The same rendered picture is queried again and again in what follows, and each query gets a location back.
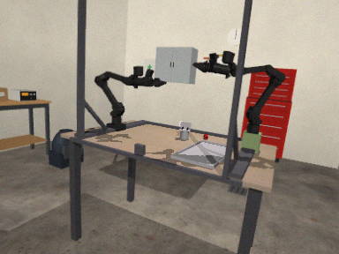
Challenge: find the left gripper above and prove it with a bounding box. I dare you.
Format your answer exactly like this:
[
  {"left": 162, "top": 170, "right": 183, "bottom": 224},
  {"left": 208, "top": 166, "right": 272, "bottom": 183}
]
[{"left": 140, "top": 77, "right": 167, "bottom": 87}]

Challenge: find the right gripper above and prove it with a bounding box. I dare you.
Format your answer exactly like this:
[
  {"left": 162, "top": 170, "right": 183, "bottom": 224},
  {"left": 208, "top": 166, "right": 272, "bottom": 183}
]
[{"left": 192, "top": 59, "right": 222, "bottom": 74}]

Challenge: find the white shallow rectangular tray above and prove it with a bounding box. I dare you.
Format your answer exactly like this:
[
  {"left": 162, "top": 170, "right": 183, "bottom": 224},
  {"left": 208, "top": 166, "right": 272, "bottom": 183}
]
[{"left": 170, "top": 140, "right": 226, "bottom": 169}]

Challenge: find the grey metal bracket with holes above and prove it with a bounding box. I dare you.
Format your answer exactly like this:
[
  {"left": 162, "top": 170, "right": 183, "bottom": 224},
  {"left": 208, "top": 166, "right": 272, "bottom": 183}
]
[{"left": 179, "top": 122, "right": 192, "bottom": 132}]

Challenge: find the grey rectangular table frame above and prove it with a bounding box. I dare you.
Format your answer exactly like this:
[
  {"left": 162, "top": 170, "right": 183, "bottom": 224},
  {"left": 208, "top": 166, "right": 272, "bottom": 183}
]
[{"left": 70, "top": 120, "right": 255, "bottom": 188}]

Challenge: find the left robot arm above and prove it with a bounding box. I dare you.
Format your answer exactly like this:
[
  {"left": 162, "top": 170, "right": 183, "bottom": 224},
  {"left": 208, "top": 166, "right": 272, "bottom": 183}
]
[{"left": 94, "top": 66, "right": 154, "bottom": 125}]

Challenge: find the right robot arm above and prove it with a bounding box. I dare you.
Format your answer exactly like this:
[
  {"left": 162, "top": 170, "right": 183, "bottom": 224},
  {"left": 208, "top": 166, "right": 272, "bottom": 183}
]
[{"left": 209, "top": 51, "right": 285, "bottom": 134}]

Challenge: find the grey cylinder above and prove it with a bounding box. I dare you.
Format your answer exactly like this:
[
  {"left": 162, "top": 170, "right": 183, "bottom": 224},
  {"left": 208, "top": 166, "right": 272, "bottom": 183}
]
[{"left": 180, "top": 131, "right": 189, "bottom": 140}]

